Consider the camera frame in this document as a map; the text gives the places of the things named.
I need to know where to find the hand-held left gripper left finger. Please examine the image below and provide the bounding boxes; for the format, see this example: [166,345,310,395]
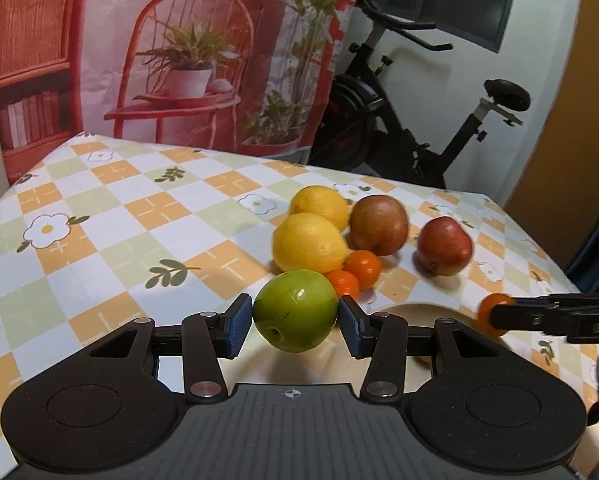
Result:
[72,294,254,405]

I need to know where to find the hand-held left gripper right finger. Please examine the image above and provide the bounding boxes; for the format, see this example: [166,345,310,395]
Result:
[339,295,517,405]

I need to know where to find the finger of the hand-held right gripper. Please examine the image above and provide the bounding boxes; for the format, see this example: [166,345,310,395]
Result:
[513,295,580,308]
[488,299,570,335]

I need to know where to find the small orange tangerine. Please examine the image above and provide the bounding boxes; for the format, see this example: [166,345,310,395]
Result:
[346,250,381,290]
[327,270,360,297]
[478,293,515,337]

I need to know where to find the green apple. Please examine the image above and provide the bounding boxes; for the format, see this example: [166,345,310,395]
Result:
[252,270,340,352]

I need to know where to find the yellow lemon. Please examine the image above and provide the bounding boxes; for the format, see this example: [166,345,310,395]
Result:
[272,212,349,276]
[290,185,351,231]

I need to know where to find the bright red apple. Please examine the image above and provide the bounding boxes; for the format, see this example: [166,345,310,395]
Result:
[417,216,473,277]

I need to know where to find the brownish red apple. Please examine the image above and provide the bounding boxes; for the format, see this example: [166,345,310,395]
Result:
[349,195,410,256]

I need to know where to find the checkered flower tablecloth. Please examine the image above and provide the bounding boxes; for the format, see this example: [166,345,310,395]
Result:
[0,131,599,480]

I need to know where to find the brown wooden door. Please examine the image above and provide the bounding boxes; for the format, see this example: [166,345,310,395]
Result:
[499,0,599,261]

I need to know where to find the black exercise bike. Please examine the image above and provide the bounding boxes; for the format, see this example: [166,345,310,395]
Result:
[307,0,531,191]

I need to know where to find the printed room backdrop cloth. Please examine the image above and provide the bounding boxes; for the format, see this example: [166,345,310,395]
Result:
[0,0,380,186]

